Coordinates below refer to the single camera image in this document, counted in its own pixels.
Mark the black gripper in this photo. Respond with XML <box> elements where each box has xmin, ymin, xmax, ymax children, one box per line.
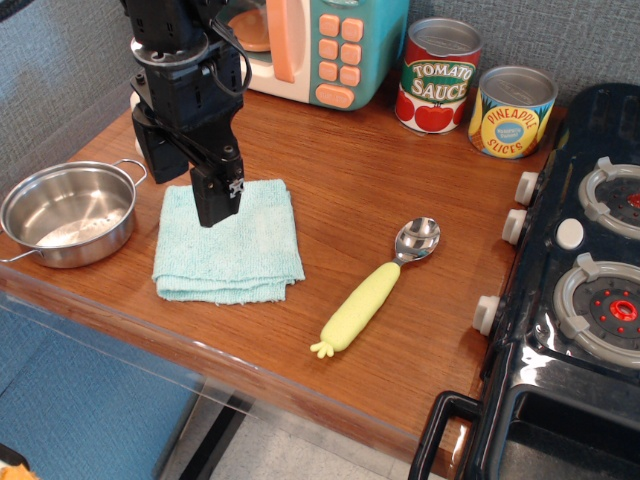
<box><xmin>131</xmin><ymin>39</ymin><xmax>244</xmax><ymax>228</ymax></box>

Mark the spoon with yellow handle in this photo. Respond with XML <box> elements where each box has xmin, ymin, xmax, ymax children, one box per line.
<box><xmin>310</xmin><ymin>217</ymin><xmax>441</xmax><ymax>359</ymax></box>

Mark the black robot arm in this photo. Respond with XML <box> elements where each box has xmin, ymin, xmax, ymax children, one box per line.
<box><xmin>123</xmin><ymin>1</ymin><xmax>251</xmax><ymax>227</ymax></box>

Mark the light blue folded cloth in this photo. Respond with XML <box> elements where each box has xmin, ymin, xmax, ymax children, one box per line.
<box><xmin>152</xmin><ymin>179</ymin><xmax>305</xmax><ymax>305</ymax></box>

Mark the plush mushroom toy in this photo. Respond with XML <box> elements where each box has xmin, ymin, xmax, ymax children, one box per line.
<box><xmin>129</xmin><ymin>91</ymin><xmax>144</xmax><ymax>157</ymax></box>

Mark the small steel pot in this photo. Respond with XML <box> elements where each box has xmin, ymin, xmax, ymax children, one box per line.
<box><xmin>1</xmin><ymin>159</ymin><xmax>148</xmax><ymax>269</ymax></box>

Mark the orange toy plate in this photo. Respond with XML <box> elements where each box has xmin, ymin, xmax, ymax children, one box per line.
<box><xmin>229</xmin><ymin>8</ymin><xmax>270</xmax><ymax>53</ymax></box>

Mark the teal toy microwave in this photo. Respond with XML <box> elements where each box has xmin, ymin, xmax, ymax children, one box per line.
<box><xmin>219</xmin><ymin>1</ymin><xmax>409</xmax><ymax>111</ymax></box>

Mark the tomato sauce can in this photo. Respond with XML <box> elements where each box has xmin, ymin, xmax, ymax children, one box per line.
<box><xmin>395</xmin><ymin>17</ymin><xmax>483</xmax><ymax>134</ymax></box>

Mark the pineapple slices can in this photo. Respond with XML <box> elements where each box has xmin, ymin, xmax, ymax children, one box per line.
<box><xmin>468</xmin><ymin>66</ymin><xmax>558</xmax><ymax>159</ymax></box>

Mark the black toy stove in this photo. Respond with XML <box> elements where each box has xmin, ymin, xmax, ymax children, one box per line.
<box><xmin>410</xmin><ymin>83</ymin><xmax>639</xmax><ymax>479</ymax></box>

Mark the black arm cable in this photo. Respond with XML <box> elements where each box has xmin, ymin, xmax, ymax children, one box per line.
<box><xmin>202</xmin><ymin>19</ymin><xmax>254</xmax><ymax>99</ymax></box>

